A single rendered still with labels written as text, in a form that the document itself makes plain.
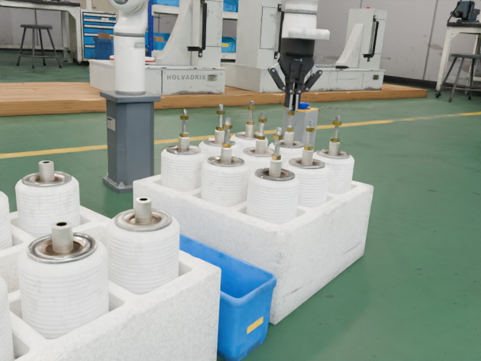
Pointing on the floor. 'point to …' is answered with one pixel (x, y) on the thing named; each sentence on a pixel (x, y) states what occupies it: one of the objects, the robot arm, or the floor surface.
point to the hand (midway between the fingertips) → (292, 102)
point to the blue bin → (237, 299)
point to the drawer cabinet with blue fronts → (90, 18)
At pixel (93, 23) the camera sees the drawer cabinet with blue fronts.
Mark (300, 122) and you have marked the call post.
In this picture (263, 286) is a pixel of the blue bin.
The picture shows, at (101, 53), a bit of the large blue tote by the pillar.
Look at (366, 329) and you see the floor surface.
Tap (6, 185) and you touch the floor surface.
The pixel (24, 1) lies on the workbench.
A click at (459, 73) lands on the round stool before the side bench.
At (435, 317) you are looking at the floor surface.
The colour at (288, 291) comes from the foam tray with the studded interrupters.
